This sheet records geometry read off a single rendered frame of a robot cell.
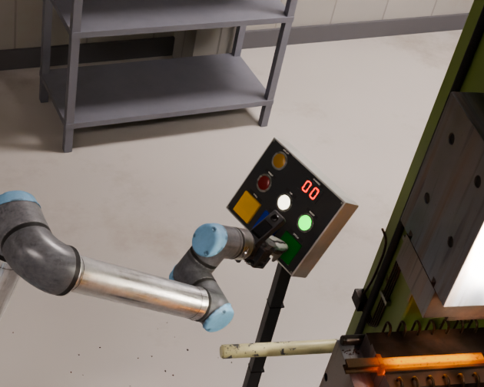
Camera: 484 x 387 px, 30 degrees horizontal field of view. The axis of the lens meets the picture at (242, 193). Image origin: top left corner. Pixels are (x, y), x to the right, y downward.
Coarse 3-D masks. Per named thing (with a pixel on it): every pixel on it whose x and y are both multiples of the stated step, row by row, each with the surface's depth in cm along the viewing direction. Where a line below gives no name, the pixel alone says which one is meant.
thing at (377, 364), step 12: (348, 360) 236; (360, 360) 236; (372, 360) 237; (384, 360) 238; (396, 360) 239; (408, 360) 240; (420, 360) 241; (432, 360) 242; (444, 360) 242; (456, 360) 243; (468, 360) 244; (480, 360) 245; (348, 372) 236; (360, 372) 237
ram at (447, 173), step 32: (480, 96) 203; (448, 128) 204; (480, 128) 193; (448, 160) 204; (480, 160) 190; (416, 192) 219; (448, 192) 204; (480, 192) 190; (416, 224) 219; (448, 224) 204; (480, 224) 190; (448, 256) 204; (480, 256) 197; (448, 288) 204; (480, 288) 204
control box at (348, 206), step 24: (288, 144) 276; (264, 168) 275; (288, 168) 269; (312, 168) 267; (240, 192) 279; (264, 192) 273; (288, 192) 268; (336, 192) 260; (288, 216) 267; (312, 216) 262; (336, 216) 258; (312, 240) 261; (312, 264) 267
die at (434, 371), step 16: (368, 336) 248; (384, 336) 249; (400, 336) 250; (416, 336) 251; (432, 336) 252; (448, 336) 253; (464, 336) 254; (480, 336) 256; (368, 352) 247; (384, 352) 243; (400, 352) 244; (416, 352) 245; (432, 352) 246; (448, 352) 246; (464, 352) 247; (400, 368) 238; (416, 368) 240; (432, 368) 240; (448, 368) 242; (464, 368) 243; (480, 368) 245; (384, 384) 237; (480, 384) 241
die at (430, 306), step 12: (408, 240) 223; (408, 252) 223; (408, 264) 223; (420, 264) 217; (408, 276) 223; (420, 276) 217; (420, 288) 217; (432, 288) 211; (420, 300) 217; (432, 300) 212; (420, 312) 217; (432, 312) 215; (444, 312) 216; (456, 312) 217; (468, 312) 218; (480, 312) 219
